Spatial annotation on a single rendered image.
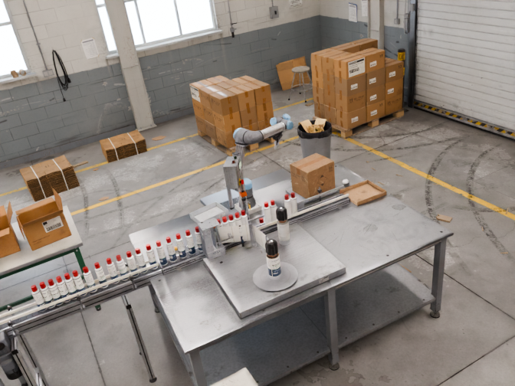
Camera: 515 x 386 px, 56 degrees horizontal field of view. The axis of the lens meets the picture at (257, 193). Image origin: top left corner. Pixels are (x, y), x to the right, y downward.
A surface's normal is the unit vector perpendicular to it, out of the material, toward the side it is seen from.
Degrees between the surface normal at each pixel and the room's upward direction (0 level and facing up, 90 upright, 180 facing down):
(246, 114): 88
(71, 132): 90
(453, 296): 0
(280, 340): 1
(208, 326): 0
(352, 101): 90
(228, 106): 90
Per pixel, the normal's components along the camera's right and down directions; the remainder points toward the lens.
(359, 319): -0.12, -0.87
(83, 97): 0.48, 0.38
